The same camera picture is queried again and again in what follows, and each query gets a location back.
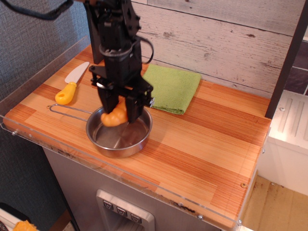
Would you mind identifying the orange toy croissant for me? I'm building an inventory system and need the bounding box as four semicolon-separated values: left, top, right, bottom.
101;101;128;127

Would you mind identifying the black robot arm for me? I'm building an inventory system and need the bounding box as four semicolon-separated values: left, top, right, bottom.
84;0;154;123

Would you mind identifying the stainless steel pot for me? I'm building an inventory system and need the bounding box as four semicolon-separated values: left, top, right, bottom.
49;104;153;158

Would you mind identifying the toy knife yellow handle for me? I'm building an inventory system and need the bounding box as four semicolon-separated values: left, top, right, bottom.
54;61;90;105

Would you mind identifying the silver dispenser button panel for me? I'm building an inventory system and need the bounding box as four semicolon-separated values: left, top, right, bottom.
96;189;155;231

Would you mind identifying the dark vertical post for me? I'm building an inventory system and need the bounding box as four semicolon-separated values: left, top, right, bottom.
265;0;308;119
84;0;103;64

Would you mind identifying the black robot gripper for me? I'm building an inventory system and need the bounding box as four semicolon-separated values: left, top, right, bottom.
89;51;154;123

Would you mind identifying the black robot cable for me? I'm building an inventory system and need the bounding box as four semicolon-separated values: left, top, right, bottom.
0;0;154;64

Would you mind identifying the grey toy kitchen cabinet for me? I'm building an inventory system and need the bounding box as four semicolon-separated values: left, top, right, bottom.
43;148;217;231

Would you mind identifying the white cabinet at right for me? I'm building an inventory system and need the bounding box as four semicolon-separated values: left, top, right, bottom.
257;90;308;195

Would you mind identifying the orange object bottom left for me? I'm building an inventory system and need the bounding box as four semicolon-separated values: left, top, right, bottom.
13;220;37;231

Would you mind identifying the dark left vertical post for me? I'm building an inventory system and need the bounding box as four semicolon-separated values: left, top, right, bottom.
84;0;103;64

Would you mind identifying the dark right vertical post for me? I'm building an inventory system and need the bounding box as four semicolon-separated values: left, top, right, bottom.
265;0;308;119

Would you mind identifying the green folded cloth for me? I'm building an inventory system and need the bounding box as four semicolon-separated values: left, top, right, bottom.
143;64;201;115

